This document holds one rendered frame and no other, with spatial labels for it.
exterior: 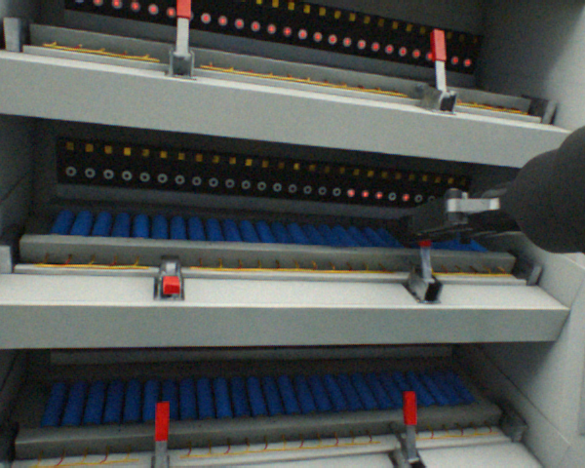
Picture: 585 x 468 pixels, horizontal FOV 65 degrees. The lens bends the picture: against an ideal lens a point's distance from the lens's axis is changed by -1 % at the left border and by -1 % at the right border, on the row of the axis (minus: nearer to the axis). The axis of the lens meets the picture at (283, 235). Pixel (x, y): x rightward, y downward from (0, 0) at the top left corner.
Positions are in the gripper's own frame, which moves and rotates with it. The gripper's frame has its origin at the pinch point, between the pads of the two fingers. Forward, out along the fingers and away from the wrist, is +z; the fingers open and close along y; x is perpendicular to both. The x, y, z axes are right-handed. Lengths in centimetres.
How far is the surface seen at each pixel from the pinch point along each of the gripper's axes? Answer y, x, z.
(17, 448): -40.2, -22.7, 7.8
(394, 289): -2.7, -6.6, 2.2
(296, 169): -11.2, 8.2, 11.8
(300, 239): -11.7, -1.1, 8.1
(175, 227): -25.9, -0.3, 9.2
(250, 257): -18.3, -3.6, 4.5
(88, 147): -36.0, 8.6, 11.5
